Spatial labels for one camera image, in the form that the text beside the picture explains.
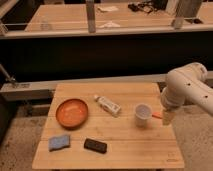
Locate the white ceramic cup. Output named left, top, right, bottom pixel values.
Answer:
left=135, top=104, right=152, bottom=127

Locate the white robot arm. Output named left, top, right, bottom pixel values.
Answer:
left=160, top=62, right=213, bottom=125

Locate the orange carrot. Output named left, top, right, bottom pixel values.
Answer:
left=152, top=114, right=162, bottom=119

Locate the white tube bottle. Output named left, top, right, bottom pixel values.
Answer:
left=94, top=95, right=121, bottom=117

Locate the black rectangular block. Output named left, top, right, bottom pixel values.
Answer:
left=84, top=138, right=107, bottom=154

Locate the small wooden table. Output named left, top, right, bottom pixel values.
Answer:
left=32, top=82, right=184, bottom=170

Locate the orange bowl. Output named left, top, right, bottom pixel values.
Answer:
left=56, top=99, right=89, bottom=129

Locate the white crumpled paper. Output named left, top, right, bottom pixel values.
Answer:
left=99, top=21, right=121, bottom=28

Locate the blue sponge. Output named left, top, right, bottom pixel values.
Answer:
left=48, top=135, right=70, bottom=151

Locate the background wooden workbench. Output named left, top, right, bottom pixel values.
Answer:
left=23, top=2, right=213, bottom=34

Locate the white paper sheet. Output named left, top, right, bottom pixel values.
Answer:
left=97, top=6, right=119, bottom=12

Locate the clear plastic bottle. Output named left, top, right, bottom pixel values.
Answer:
left=40, top=20, right=51, bottom=31

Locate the grey metal post right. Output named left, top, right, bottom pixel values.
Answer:
left=171, top=0, right=203, bottom=29

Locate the grey metal post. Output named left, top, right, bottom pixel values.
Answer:
left=171, top=0, right=203, bottom=29
left=86, top=0, right=96, bottom=33

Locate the black cables pile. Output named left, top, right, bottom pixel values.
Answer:
left=127, top=0, right=160, bottom=14

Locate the grey metal rail beam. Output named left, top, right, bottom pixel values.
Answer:
left=0, top=70, right=213, bottom=102

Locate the metal clamp bracket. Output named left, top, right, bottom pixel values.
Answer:
left=0, top=63, right=30, bottom=90

